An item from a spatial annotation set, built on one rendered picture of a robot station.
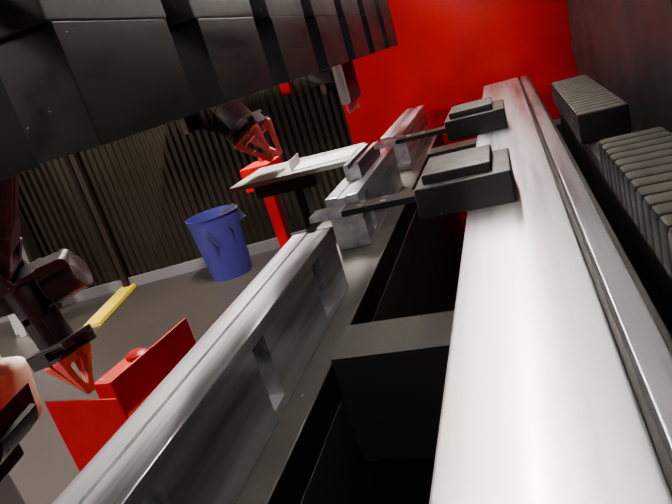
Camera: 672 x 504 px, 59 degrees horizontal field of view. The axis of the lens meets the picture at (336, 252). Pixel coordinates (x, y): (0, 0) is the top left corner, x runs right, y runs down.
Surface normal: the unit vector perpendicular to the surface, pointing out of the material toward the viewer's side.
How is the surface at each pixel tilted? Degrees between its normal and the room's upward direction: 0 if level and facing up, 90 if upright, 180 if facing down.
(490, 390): 0
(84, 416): 90
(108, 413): 90
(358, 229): 90
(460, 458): 0
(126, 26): 90
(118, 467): 0
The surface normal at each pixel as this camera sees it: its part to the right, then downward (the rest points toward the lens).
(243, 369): 0.93, -0.18
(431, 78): -0.24, 0.37
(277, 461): -0.27, -0.91
